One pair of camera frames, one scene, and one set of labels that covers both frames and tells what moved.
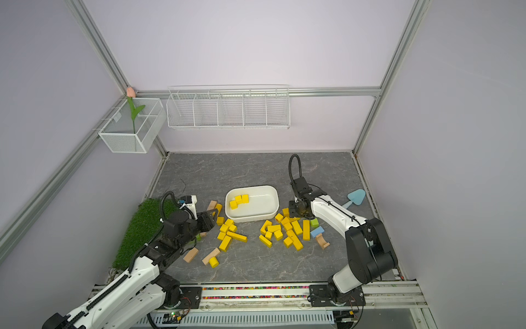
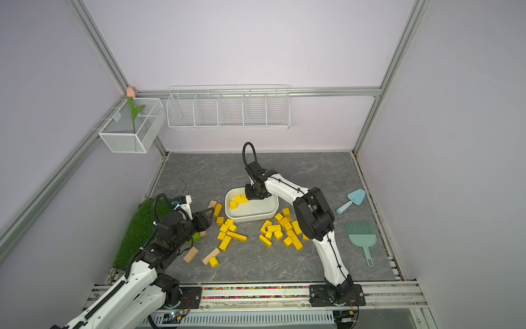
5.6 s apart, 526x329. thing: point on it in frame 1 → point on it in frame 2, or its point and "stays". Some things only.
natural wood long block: (213, 253) stays
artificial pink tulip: (131, 94) stays
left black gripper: (207, 223) stays
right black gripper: (291, 210) → (249, 195)
